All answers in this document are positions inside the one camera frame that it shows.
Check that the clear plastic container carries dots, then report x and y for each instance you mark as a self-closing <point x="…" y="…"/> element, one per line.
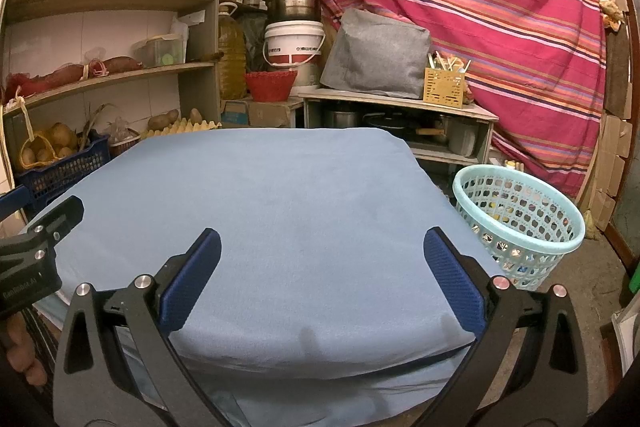
<point x="160" y="51"/>

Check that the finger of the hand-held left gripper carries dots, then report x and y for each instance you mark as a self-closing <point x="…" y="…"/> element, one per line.
<point x="60" y="214"/>

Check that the dark blue plastic crate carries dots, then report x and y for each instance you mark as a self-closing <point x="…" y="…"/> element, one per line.
<point x="65" y="177"/>

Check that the white kitchen container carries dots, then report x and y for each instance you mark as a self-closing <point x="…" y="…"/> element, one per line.
<point x="461" y="137"/>

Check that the green bottle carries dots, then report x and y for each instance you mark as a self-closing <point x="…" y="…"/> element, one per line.
<point x="635" y="277"/>

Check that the large steel pot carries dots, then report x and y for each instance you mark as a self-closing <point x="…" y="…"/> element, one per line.
<point x="295" y="2"/>

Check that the person's left hand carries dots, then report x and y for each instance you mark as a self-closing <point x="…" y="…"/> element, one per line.
<point x="22" y="352"/>

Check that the red net bag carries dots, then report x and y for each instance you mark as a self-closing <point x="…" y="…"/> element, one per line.
<point x="45" y="79"/>

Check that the small steel pot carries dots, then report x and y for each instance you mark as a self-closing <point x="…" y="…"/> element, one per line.
<point x="340" y="117"/>

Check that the cardboard box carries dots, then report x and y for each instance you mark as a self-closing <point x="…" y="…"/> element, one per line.
<point x="265" y="113"/>

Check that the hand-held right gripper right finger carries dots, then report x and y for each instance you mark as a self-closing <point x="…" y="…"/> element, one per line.
<point x="452" y="279"/>

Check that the light blue plastic basket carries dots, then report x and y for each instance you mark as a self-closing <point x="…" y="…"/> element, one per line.
<point x="530" y="248"/>

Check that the small basket with plastic bag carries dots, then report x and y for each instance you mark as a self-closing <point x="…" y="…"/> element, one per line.
<point x="124" y="139"/>

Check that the low wooden cabinet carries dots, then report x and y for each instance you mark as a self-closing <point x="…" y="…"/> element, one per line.
<point x="400" y="102"/>

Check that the bundle of utensils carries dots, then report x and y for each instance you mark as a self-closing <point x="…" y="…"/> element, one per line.
<point x="447" y="63"/>

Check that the blue tablecloth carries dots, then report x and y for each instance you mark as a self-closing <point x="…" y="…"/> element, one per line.
<point x="300" y="207"/>

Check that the yellow egg tray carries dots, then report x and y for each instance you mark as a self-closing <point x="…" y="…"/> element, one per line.
<point x="185" y="128"/>

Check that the net bag of potatoes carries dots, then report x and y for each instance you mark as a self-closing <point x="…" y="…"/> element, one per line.
<point x="55" y="142"/>

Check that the yellow utensil holder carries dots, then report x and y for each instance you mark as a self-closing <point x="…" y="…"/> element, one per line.
<point x="445" y="89"/>

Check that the black pan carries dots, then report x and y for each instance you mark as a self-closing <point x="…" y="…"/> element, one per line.
<point x="395" y="122"/>

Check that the white plastic bucket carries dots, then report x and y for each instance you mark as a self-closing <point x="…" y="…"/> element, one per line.
<point x="295" y="37"/>

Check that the grey fabric cover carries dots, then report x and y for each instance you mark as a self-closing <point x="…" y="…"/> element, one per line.
<point x="375" y="57"/>

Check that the stack of cardboard pieces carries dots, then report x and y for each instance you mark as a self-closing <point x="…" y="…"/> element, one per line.
<point x="612" y="172"/>

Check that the red plastic bowl basket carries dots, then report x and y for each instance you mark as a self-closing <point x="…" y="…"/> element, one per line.
<point x="270" y="87"/>

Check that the small potato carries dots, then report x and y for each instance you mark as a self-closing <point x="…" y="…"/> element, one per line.
<point x="195" y="115"/>

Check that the red striped hanging cloth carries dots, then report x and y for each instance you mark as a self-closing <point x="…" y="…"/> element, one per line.
<point x="475" y="7"/>

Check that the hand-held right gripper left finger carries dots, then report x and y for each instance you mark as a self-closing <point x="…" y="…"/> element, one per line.
<point x="190" y="282"/>

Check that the large potato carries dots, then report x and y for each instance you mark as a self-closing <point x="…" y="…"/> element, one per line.
<point x="163" y="119"/>

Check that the sweet potato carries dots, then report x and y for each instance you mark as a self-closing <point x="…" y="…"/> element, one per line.
<point x="121" y="64"/>

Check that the yellow oil bottle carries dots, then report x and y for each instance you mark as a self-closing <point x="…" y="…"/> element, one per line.
<point x="232" y="57"/>

